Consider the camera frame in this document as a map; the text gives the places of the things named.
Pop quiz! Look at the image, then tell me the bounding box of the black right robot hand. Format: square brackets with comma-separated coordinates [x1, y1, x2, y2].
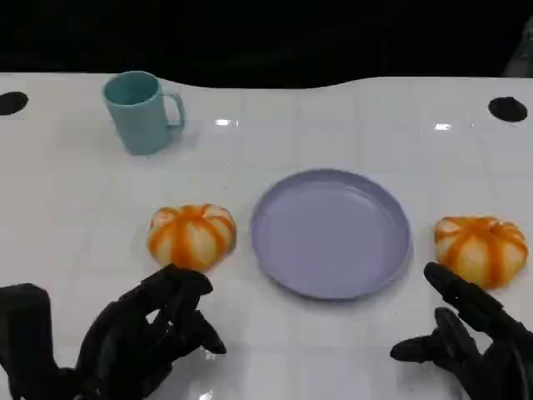
[390, 262, 533, 400]

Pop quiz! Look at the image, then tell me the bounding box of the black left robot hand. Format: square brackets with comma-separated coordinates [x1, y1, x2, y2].
[73, 262, 228, 400]

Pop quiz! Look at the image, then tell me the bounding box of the orange and white bread roll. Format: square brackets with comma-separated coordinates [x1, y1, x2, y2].
[146, 202, 238, 273]
[434, 214, 529, 290]

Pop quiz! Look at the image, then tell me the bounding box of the lilac plate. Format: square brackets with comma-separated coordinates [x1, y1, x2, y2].
[250, 167, 413, 301]

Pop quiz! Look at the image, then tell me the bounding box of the pale green mug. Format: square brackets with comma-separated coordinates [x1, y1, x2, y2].
[102, 70, 187, 157]

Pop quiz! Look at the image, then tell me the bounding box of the black table grommet hole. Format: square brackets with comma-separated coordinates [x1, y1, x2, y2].
[487, 96, 529, 123]
[0, 91, 30, 116]

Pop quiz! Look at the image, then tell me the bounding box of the grey background object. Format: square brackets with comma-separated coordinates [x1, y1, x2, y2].
[501, 16, 533, 78]

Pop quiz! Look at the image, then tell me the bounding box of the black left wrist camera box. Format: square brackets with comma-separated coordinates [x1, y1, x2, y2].
[0, 282, 57, 400]

